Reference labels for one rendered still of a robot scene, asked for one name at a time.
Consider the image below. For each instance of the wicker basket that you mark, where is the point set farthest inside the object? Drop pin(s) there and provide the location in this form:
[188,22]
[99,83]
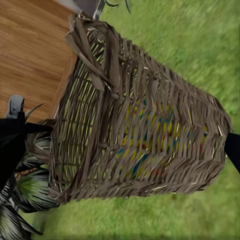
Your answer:
[110,74]

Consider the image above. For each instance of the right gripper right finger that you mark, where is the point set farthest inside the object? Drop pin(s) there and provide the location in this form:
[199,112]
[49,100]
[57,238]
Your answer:
[232,149]

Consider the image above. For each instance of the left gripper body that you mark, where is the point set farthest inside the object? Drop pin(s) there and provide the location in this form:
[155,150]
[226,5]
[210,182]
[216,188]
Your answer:
[12,126]

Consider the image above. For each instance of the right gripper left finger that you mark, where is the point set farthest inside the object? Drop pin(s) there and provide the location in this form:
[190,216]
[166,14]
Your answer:
[12,150]

